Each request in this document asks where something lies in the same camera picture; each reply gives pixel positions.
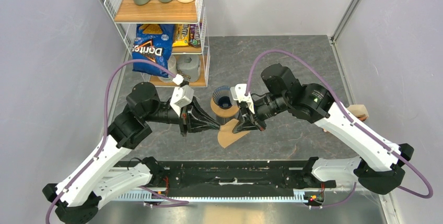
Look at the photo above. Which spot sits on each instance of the white toilet paper roll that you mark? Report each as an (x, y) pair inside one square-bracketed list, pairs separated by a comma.
[(172, 67)]

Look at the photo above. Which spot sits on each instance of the yellow M&M candy bag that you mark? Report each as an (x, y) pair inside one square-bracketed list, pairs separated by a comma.
[(181, 35)]

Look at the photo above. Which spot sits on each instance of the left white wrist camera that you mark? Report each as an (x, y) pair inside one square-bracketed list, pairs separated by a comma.
[(182, 94)]

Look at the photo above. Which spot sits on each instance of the brown paper coffee filter pack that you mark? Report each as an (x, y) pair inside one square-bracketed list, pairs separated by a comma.
[(358, 111)]

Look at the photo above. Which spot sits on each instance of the blue Doritos chip bag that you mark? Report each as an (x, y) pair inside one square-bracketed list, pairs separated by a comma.
[(153, 42)]

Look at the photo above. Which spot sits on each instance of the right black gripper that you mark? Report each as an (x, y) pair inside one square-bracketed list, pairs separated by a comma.
[(248, 124)]

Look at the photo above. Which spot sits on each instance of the dark brown candy bag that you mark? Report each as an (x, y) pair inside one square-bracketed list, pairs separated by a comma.
[(194, 36)]

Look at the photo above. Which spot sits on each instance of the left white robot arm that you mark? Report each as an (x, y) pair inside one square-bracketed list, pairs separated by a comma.
[(78, 198)]

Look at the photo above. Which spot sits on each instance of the brown paper coffee filter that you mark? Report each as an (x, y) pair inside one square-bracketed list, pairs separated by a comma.
[(225, 135)]

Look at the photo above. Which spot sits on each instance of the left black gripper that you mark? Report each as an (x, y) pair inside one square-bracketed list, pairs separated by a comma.
[(194, 118)]

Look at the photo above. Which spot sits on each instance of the white slotted cable duct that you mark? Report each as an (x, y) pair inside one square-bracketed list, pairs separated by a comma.
[(295, 196)]

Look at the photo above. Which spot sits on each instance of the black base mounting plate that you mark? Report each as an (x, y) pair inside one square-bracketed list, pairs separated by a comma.
[(241, 178)]

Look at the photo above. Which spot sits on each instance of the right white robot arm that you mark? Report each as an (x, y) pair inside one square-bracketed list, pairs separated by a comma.
[(378, 165)]

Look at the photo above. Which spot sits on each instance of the grey toilet paper roll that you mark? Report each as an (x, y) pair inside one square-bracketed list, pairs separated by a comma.
[(189, 66)]

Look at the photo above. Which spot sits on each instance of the glass coffee carafe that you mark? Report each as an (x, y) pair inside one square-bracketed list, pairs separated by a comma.
[(222, 120)]

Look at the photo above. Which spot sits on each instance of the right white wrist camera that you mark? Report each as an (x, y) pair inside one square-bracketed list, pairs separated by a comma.
[(240, 94)]

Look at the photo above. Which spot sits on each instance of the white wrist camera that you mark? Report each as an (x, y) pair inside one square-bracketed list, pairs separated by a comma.
[(240, 94), (182, 94)]

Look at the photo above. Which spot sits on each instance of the white wire shelf rack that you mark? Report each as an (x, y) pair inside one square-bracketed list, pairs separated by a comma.
[(128, 14)]

